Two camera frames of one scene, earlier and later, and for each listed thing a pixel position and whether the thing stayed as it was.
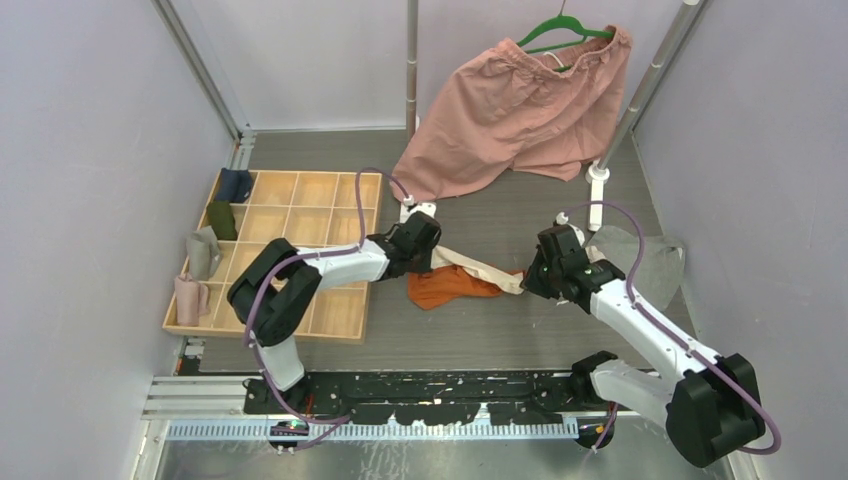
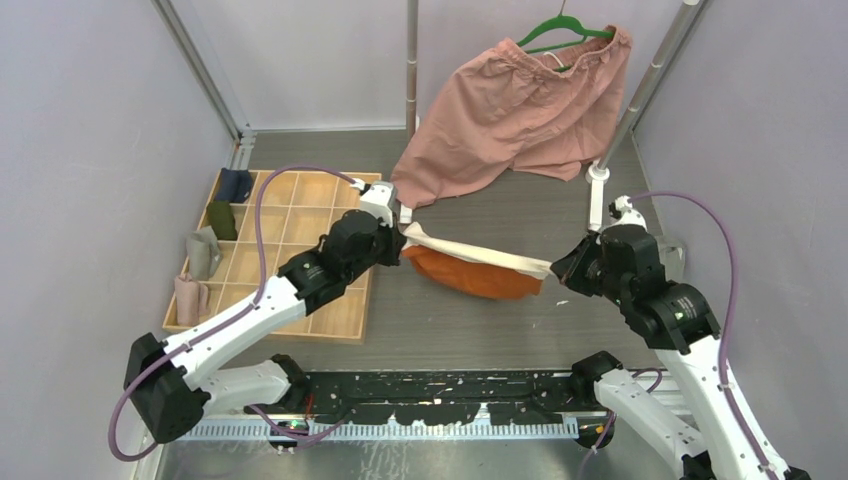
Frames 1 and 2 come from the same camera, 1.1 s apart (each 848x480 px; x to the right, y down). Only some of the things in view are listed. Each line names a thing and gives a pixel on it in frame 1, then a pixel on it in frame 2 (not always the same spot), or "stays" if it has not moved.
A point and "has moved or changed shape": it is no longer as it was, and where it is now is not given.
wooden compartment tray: [316, 211] stays
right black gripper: [532, 282] → [568, 267]
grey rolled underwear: [203, 252] stays
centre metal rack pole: [411, 68] stays
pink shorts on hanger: [511, 109] stays
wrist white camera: [427, 208] → [380, 200]
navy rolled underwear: [233, 185] stays
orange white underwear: [454, 276] has moved or changed shape
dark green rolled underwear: [222, 219] stays
